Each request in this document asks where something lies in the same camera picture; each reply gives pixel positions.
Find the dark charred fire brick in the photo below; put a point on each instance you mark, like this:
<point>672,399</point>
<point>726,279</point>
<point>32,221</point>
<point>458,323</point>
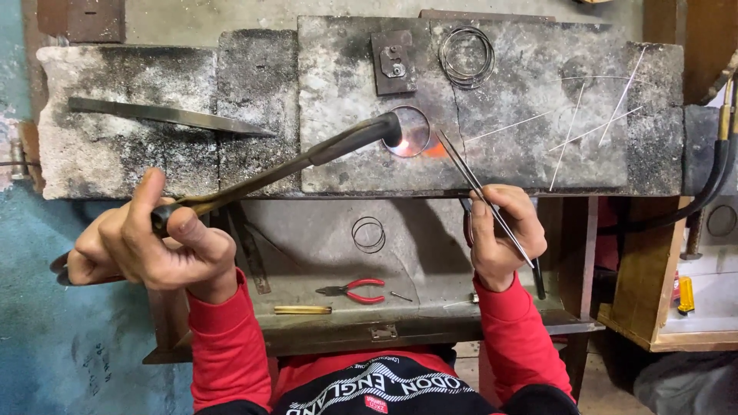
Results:
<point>256,86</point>

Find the yellow plastic lighter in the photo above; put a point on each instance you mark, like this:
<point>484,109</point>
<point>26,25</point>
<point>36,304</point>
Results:
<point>686,294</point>

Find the wooden shelf unit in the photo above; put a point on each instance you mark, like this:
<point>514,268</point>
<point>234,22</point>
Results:
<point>643,276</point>

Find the thin steel tweezers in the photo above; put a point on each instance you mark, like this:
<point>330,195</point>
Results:
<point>467,170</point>

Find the brass rod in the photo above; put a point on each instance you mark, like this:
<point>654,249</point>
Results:
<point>303,310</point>

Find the person's black red shirt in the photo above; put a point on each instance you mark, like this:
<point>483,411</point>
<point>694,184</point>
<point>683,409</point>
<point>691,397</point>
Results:
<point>380,383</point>

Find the person's left hand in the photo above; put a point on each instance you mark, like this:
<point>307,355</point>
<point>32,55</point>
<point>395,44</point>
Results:
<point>144,253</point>

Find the rusty flat metal strip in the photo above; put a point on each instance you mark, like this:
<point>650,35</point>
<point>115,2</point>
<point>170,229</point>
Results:
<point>253,259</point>

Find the rusty metal lock plate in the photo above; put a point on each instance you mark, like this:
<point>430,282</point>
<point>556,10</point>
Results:
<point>393,63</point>

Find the white sooty fire brick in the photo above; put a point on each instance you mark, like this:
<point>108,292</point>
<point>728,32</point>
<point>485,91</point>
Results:
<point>115,86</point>

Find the person's right hand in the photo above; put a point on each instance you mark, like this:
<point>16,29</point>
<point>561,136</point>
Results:
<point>501,253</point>

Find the large grey cracked slab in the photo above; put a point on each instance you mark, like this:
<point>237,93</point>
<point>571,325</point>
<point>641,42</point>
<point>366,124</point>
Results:
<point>519,138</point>

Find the small grey sooty brick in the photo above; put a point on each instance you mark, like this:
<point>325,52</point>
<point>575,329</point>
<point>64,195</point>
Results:
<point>654,144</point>

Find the long flat steel tongs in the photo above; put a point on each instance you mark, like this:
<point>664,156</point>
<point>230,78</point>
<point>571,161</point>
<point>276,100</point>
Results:
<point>167,114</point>

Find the grey cloth heap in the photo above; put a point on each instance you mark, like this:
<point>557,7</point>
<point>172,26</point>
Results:
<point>686,383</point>

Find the metal bench drawer tray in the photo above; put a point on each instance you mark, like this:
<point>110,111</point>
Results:
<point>426,248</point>

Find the small steel nail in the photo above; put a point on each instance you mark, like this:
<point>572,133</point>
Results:
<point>401,296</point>

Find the rusty metal block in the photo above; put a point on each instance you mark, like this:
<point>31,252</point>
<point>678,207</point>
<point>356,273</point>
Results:
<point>80,20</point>

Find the black brass gas torch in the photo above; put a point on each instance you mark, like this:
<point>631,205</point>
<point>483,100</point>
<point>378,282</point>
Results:
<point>323,153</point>

